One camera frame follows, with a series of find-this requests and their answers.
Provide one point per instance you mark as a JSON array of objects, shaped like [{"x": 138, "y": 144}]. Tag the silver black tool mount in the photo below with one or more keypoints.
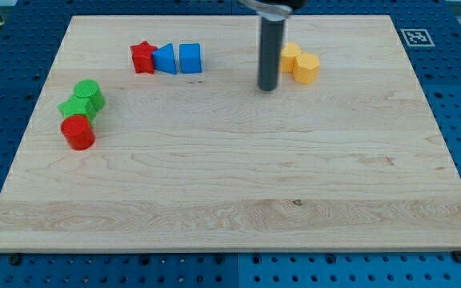
[{"x": 281, "y": 9}]

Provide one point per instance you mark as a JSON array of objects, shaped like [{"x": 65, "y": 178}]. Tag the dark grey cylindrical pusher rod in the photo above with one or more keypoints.
[{"x": 270, "y": 45}]

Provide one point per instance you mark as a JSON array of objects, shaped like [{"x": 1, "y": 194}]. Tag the yellow hexagon block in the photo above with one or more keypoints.
[{"x": 306, "y": 68}]

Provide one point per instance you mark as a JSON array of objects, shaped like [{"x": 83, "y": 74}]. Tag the blue trapezoid block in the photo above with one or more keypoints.
[{"x": 190, "y": 58}]

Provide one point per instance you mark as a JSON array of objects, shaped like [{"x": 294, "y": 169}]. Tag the blue triangle block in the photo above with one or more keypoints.
[{"x": 164, "y": 59}]

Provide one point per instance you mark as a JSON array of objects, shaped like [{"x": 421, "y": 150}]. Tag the red star block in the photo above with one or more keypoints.
[{"x": 142, "y": 57}]

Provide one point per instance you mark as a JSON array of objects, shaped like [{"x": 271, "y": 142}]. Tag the white fiducial marker tag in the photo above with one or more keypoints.
[{"x": 415, "y": 37}]

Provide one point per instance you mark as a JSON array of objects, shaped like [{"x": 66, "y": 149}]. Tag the light wooden board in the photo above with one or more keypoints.
[{"x": 207, "y": 162}]

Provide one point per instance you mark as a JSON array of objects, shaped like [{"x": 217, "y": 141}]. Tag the green cylinder block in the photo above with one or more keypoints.
[{"x": 89, "y": 88}]

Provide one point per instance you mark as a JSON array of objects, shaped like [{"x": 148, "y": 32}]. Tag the green star block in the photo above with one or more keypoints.
[{"x": 77, "y": 106}]

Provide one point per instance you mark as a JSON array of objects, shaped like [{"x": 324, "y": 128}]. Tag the red cylinder block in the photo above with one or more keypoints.
[{"x": 77, "y": 131}]

